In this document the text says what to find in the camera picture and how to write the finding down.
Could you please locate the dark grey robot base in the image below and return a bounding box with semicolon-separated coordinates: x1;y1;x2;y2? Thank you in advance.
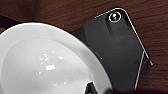
71;7;155;94

